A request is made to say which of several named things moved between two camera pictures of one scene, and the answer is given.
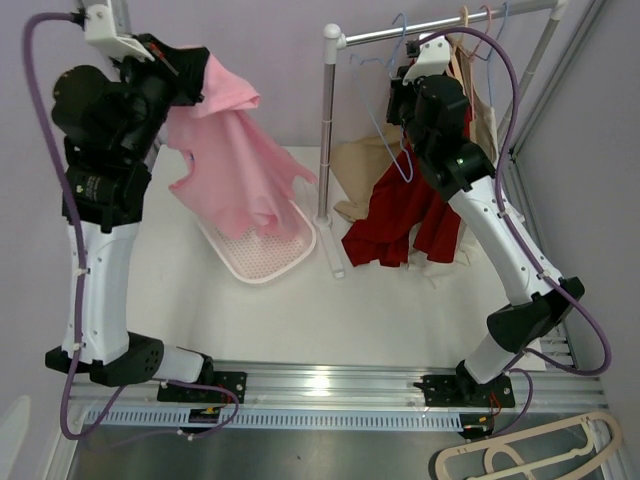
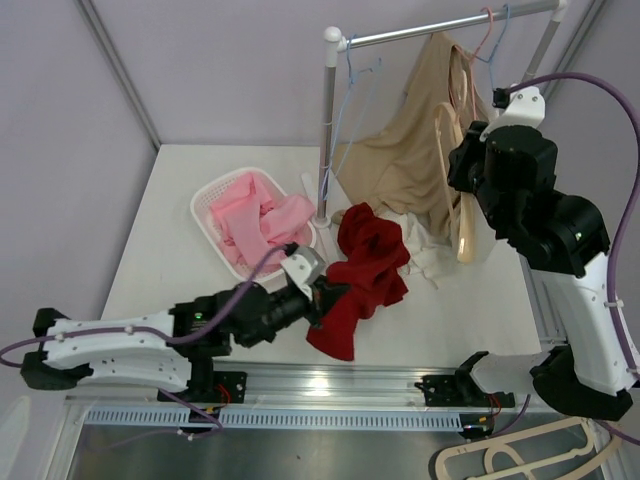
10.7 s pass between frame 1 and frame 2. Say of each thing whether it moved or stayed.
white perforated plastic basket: moved
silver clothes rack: stayed
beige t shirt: moved
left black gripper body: moved
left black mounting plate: stayed
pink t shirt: moved
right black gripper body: moved
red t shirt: moved
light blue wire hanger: moved
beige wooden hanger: moved
